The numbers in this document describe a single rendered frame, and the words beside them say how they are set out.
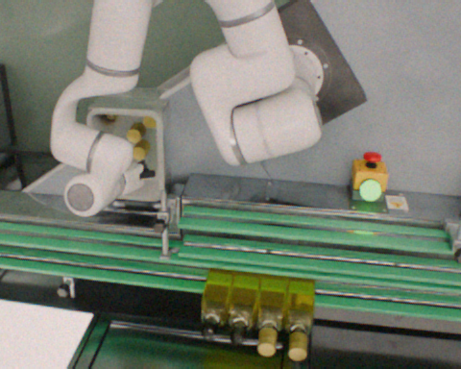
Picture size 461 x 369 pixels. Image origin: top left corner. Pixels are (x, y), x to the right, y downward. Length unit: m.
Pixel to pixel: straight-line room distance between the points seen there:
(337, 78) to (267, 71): 0.36
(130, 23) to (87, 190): 0.30
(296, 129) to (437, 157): 0.53
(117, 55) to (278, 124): 0.26
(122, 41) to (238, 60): 0.17
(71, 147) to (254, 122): 0.31
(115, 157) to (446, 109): 0.72
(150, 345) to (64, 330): 0.21
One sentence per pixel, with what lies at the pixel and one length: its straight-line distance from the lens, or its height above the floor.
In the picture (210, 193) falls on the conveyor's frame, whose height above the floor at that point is 0.85.
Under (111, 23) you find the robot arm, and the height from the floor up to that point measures 1.17.
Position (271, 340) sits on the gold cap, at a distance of 1.06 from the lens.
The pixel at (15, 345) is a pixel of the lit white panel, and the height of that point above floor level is 1.13.
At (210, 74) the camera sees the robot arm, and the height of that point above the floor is 1.14.
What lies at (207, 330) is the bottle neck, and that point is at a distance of 1.08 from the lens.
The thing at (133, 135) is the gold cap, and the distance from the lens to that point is 1.26.
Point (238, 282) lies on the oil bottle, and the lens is 1.18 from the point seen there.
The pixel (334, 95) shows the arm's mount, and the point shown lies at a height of 0.81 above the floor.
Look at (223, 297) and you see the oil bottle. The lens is 1.14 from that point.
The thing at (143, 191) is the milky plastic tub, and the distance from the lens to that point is 1.31.
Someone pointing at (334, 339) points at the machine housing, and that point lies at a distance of 1.35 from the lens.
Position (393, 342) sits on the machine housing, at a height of 0.92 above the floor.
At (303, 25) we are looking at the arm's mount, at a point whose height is 0.81.
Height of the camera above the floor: 1.93
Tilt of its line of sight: 56 degrees down
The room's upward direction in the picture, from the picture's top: 157 degrees counter-clockwise
